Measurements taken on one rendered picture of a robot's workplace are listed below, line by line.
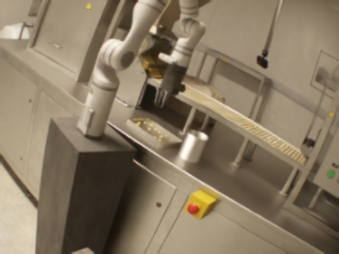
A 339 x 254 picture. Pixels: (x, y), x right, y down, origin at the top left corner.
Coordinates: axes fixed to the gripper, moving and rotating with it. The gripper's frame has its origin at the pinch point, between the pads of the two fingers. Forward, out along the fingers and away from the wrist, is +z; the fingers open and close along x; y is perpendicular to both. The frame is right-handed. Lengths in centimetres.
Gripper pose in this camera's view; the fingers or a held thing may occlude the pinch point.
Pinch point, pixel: (158, 105)
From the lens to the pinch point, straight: 137.0
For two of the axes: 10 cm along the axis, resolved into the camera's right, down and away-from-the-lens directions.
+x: -5.6, -4.6, 6.9
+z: -3.3, 8.9, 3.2
